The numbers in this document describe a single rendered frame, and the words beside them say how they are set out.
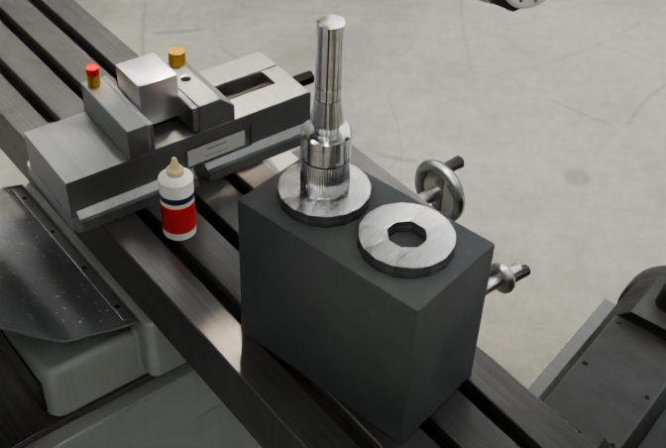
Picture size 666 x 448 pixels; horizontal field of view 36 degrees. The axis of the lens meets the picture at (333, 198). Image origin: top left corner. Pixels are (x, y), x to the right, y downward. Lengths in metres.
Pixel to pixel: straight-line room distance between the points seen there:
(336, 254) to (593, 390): 0.71
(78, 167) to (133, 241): 0.11
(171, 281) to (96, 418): 0.25
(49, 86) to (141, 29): 1.96
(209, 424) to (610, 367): 0.59
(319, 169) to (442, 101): 2.19
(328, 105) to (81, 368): 0.51
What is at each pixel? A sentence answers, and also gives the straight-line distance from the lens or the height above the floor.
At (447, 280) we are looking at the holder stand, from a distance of 0.91.
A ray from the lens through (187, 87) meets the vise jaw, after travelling 1.28.
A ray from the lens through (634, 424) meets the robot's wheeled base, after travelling 1.53.
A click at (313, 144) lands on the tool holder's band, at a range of 0.92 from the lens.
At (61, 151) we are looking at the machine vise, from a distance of 1.26.
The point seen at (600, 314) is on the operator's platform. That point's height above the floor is 0.40.
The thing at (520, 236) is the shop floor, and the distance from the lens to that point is 2.67.
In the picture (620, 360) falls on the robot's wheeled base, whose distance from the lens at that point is 1.60.
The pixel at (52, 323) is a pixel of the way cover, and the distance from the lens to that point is 1.21.
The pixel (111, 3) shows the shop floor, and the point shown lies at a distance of 3.61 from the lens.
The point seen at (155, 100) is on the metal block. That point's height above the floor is 1.03.
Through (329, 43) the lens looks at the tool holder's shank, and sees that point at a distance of 0.87.
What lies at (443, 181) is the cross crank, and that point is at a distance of 1.75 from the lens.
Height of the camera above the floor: 1.73
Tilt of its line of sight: 40 degrees down
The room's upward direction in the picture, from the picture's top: 3 degrees clockwise
